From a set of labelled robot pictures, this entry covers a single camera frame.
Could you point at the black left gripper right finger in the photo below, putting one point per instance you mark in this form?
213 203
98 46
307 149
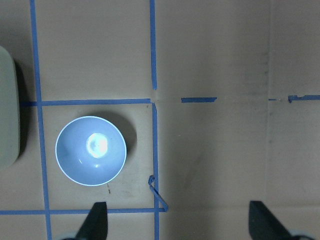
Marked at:
263 225

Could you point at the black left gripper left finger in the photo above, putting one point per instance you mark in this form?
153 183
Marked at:
95 226

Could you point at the blue bowl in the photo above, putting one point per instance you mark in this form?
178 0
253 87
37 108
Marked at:
90 151

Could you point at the cream toaster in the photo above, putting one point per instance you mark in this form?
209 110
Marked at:
9 111

